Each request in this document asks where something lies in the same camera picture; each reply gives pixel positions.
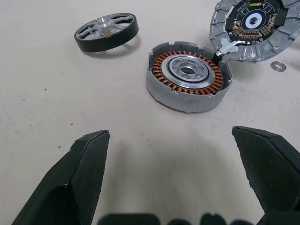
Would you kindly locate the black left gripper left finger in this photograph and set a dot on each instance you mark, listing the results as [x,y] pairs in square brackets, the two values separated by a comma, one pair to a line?
[70,182]

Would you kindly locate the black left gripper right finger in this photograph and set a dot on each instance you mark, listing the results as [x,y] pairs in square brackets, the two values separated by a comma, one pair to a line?
[272,173]

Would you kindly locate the shiny silver round object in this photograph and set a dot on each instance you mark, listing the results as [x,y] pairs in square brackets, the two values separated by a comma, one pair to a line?
[178,103]

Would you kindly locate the silver motor cover circuit board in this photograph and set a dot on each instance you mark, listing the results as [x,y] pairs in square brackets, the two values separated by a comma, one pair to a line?
[253,51]

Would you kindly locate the black rotor ring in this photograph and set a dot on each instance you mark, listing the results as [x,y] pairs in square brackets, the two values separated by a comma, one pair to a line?
[105,44]

